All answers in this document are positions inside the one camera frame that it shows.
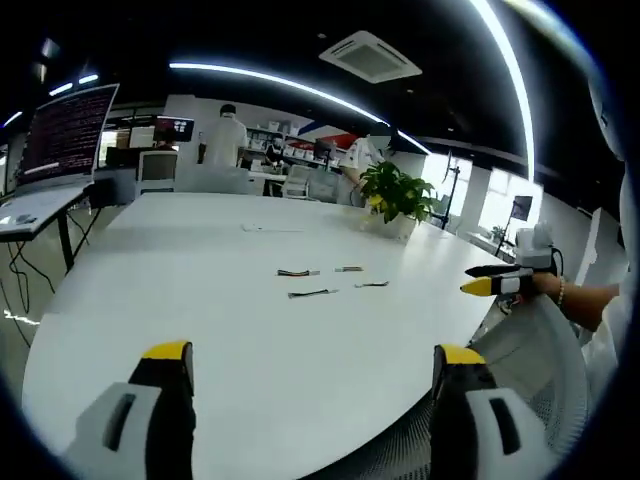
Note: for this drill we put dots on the ceiling air conditioner unit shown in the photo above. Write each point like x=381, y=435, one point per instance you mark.
x=370, y=56

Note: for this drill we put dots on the white storage shelves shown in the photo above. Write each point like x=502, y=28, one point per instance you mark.
x=300, y=142

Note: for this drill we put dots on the large computer monitor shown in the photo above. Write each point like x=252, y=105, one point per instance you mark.
x=65, y=135

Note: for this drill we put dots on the person's white shirt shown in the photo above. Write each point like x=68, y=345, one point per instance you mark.
x=627, y=210

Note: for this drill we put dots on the straight ceiling light strip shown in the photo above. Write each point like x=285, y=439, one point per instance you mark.
x=517, y=85

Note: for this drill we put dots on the curved ceiling light strip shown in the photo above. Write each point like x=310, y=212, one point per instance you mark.
x=300, y=90

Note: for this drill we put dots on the mesh office chair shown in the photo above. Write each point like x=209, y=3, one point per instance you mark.
x=545, y=350

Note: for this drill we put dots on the white side desk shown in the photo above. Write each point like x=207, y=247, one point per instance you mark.
x=35, y=207

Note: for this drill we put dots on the small dark monitor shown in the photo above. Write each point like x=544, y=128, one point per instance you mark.
x=174, y=129

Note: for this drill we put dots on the black tripod stand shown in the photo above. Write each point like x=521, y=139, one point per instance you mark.
x=452, y=190

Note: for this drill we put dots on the potted green plant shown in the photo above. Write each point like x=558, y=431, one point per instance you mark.
x=395, y=190

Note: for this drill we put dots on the white office chair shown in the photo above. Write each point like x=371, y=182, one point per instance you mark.
x=325, y=186
x=298, y=181
x=157, y=170

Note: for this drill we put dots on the person's right hand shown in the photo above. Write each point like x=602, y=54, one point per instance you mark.
x=546, y=286

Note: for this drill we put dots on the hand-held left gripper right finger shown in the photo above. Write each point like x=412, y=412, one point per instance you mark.
x=460, y=395

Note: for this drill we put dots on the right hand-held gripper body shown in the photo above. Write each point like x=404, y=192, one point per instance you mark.
x=535, y=247

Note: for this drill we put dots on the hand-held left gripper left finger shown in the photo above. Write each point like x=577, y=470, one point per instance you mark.
x=165, y=400

